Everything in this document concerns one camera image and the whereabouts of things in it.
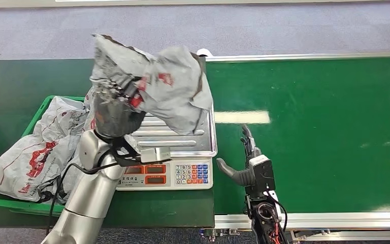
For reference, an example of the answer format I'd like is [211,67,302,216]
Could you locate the metal bracket under conveyor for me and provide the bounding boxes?
[200,228,241,242]

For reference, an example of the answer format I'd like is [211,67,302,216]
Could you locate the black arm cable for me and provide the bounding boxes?
[265,191,289,243]
[45,161,119,236]

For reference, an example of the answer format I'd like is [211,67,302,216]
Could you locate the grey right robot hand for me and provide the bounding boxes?
[216,124,263,187]

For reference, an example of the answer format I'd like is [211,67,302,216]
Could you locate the white skirting strip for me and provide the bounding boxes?
[0,0,390,9]

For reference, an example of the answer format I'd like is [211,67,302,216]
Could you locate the wide aluminium conveyor rail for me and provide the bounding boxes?
[214,211,390,232]

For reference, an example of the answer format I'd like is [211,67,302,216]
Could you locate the grey courier package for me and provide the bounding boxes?
[90,34,214,136]

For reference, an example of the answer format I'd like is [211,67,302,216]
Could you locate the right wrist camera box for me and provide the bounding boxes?
[248,154,277,197]

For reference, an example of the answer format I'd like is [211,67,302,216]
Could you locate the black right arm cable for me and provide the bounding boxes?
[265,191,289,243]

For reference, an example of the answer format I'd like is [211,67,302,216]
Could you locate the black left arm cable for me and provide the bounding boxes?
[45,161,119,236]

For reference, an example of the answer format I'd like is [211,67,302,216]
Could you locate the green plastic crate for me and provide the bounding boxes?
[0,95,89,217]

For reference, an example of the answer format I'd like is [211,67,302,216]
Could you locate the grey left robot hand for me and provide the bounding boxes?
[92,83,147,139]

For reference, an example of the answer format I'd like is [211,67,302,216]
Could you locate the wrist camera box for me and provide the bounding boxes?
[112,136,173,168]
[248,154,277,197]

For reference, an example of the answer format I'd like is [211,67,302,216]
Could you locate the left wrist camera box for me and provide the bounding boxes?
[112,136,173,168]

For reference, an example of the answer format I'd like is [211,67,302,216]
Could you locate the green conveyor belt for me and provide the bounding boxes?
[206,57,390,216]

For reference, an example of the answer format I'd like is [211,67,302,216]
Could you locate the thin aluminium conveyor rail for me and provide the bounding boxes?
[206,51,390,63]

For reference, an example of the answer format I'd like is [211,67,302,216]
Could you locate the electronic scale with steel tray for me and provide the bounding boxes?
[115,104,218,192]

